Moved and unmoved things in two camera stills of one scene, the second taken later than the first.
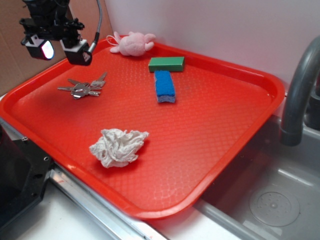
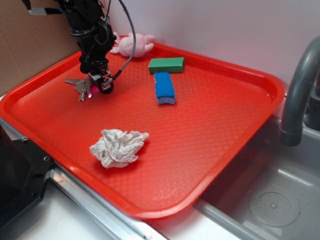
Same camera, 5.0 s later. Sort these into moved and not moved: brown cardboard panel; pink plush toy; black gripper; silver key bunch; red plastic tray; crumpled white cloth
Moved: black gripper; silver key bunch
Not moved: pink plush toy; red plastic tray; brown cardboard panel; crumpled white cloth
